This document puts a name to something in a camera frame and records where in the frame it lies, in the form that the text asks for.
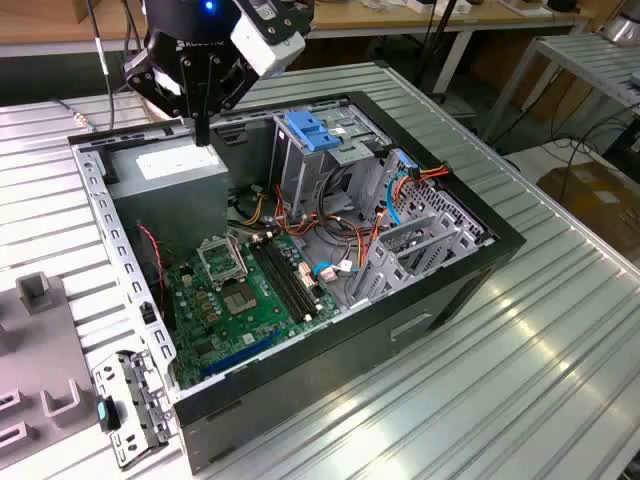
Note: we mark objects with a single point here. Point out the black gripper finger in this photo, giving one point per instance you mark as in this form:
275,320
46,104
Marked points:
220,85
190,90

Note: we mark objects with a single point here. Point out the grey metal disk bay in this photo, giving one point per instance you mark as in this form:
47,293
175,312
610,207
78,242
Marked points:
385,260

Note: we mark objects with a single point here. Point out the blue plastic drive latch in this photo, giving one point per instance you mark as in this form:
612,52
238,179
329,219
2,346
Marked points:
310,132

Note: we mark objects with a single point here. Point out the grey metal drive cage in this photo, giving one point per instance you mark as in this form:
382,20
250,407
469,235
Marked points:
300,175

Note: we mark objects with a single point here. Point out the grey power supply unit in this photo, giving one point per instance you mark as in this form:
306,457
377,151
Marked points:
170,210

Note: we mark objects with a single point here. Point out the wooden desk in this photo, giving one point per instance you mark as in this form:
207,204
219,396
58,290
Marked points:
375,22

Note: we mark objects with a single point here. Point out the black RAM slot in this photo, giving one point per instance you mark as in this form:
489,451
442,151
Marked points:
280,275
274,275
294,275
287,275

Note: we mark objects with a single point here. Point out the CPU socket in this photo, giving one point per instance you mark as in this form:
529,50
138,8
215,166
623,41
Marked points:
240,300

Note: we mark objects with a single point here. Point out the green motherboard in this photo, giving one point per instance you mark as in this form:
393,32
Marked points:
265,325

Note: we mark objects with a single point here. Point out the blue expansion slot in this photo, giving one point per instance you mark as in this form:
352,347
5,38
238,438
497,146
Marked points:
237,356

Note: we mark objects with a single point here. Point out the grey parts rack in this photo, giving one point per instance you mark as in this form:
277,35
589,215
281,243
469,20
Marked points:
45,345

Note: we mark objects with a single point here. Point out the black open PC case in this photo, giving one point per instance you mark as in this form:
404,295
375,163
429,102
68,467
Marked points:
310,380

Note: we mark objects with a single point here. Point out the black blue latch clip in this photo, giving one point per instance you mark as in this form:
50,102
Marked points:
103,412

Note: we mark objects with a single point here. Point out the metal slat side table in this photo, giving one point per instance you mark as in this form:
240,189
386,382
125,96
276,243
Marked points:
590,60

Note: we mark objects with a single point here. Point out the brown cardboard box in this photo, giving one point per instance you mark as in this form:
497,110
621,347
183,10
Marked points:
595,210

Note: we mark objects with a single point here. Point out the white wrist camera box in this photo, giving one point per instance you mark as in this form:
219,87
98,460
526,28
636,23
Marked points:
265,50

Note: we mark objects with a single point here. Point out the grey metal card bracket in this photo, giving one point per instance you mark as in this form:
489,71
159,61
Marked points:
150,400

